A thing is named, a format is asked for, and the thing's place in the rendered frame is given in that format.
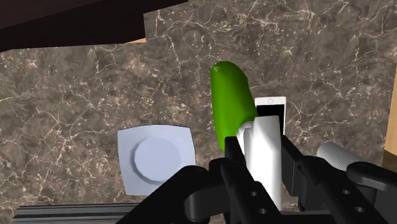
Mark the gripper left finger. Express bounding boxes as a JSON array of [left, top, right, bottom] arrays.
[[116, 136, 281, 224]]

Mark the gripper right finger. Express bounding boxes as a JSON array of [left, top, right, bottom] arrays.
[[280, 134, 397, 224]]

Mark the white mug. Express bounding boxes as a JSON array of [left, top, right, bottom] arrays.
[[237, 115, 283, 213]]

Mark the grey ribbed cylinder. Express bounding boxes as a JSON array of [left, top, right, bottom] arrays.
[[316, 142, 367, 172]]

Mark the green oblong vegetable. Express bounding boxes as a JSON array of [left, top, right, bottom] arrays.
[[209, 60, 260, 157]]

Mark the white phone with black screen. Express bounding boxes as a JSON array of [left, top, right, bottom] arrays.
[[254, 96, 287, 136]]

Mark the white square plate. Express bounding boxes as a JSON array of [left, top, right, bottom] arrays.
[[117, 124, 197, 197]]

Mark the dark grey ridged rail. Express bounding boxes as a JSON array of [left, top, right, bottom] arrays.
[[11, 202, 141, 224]]

